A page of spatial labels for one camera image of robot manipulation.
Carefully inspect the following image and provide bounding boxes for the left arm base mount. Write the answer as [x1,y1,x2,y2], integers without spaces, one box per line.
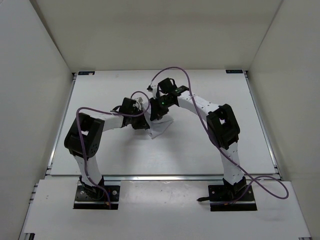
[73,179,121,210]

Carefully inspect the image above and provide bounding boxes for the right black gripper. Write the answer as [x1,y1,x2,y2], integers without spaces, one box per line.
[149,96,171,122]

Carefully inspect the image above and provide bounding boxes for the left corner label sticker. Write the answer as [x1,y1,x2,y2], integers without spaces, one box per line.
[77,71,95,76]

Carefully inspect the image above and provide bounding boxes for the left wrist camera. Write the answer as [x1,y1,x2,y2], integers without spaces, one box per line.
[134,97,143,109]

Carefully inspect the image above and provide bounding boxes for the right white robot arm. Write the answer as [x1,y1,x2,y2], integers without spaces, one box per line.
[147,78,244,200]

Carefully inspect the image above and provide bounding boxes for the white skirt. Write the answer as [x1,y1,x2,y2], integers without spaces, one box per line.
[144,107,174,139]

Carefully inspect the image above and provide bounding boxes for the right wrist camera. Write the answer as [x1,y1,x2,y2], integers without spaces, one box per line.
[147,77,178,94]

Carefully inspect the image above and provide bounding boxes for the aluminium table frame rail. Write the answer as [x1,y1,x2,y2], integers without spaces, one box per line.
[50,70,279,180]

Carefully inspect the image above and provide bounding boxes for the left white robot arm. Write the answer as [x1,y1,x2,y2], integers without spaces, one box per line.
[64,97,150,199]

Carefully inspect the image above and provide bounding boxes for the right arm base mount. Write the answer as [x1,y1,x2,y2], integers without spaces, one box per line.
[197,177,258,212]

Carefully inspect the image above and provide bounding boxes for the right corner label sticker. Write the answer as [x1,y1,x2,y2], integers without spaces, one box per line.
[225,69,243,74]

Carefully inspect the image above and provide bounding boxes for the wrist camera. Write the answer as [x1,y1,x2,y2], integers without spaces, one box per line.
[147,77,178,94]
[134,97,143,109]

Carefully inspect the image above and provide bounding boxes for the corner label sticker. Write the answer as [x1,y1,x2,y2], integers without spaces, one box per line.
[225,69,243,74]
[77,71,95,76]

